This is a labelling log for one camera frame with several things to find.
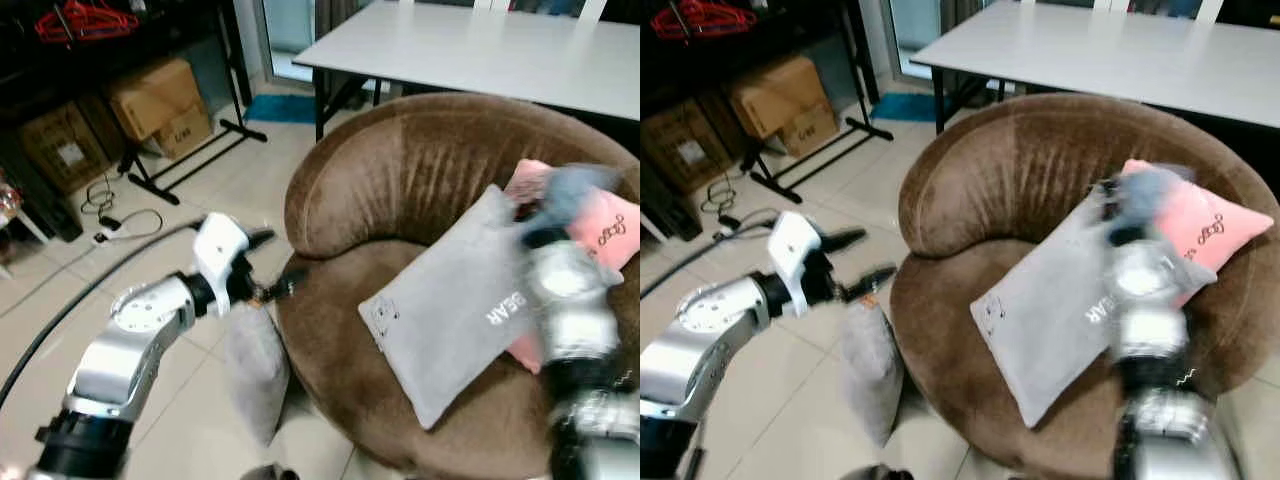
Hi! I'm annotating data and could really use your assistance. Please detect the grey pillow with bear print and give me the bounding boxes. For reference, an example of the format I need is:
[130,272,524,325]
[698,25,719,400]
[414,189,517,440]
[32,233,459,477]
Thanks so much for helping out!
[357,183,563,432]
[968,185,1218,430]

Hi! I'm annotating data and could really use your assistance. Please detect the pink pillow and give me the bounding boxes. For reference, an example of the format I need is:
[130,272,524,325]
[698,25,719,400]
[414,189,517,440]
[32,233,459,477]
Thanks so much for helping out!
[1112,158,1277,311]
[500,158,641,377]

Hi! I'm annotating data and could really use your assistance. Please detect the plain grey pillow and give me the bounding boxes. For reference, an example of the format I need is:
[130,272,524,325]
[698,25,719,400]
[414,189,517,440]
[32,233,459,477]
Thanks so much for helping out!
[222,302,294,449]
[837,299,907,449]

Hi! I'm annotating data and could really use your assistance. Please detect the brown round velvet sofa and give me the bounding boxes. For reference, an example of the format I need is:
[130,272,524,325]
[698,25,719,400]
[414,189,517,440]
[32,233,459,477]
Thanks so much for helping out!
[275,92,641,480]
[888,92,1280,480]

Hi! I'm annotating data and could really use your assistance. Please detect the blue floor mat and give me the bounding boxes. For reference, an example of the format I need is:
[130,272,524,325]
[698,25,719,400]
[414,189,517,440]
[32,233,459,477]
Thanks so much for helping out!
[867,91,942,124]
[242,92,320,126]

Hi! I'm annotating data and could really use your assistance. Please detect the black metal garment rack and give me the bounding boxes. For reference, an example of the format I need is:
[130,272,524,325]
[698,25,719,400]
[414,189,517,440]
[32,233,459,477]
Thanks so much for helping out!
[118,0,270,207]
[744,0,897,206]

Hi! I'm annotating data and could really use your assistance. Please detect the small printed cardboard box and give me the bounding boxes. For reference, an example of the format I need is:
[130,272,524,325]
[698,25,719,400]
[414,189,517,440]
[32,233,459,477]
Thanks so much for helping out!
[776,103,842,159]
[153,107,215,162]

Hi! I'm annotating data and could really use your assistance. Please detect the white table with black legs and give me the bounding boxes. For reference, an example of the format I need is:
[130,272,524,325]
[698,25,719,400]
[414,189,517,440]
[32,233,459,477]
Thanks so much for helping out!
[291,0,641,143]
[908,0,1280,136]

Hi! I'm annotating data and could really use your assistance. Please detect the large brown cardboard box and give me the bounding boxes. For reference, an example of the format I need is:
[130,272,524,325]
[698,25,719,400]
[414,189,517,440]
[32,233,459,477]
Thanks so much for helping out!
[104,56,208,143]
[726,54,833,141]

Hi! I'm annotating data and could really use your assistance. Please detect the dark cardboard box with label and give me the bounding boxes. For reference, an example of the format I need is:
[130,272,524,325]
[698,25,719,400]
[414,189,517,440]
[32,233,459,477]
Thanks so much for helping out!
[640,97,738,197]
[17,99,113,197]

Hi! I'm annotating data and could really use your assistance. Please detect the red clothes hangers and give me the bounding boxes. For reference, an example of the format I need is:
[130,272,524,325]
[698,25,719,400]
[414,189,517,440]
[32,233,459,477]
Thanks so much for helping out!
[649,0,762,44]
[34,0,142,47]

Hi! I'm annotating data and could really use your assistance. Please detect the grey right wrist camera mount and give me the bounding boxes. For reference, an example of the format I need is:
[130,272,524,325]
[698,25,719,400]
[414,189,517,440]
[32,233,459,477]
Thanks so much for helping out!
[1118,166,1189,233]
[543,164,623,229]

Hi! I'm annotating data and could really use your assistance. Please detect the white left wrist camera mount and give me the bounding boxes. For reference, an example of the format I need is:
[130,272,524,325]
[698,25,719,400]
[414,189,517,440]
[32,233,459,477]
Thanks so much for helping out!
[767,210,833,319]
[191,211,252,293]

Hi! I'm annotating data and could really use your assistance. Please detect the black floor cable with plug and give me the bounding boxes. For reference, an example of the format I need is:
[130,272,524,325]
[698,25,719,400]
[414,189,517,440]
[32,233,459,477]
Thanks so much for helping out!
[79,174,167,247]
[699,168,783,243]

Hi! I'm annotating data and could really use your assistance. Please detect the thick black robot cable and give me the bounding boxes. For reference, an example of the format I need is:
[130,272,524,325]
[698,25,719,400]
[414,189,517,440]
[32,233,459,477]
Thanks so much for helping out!
[640,214,793,303]
[0,217,208,413]

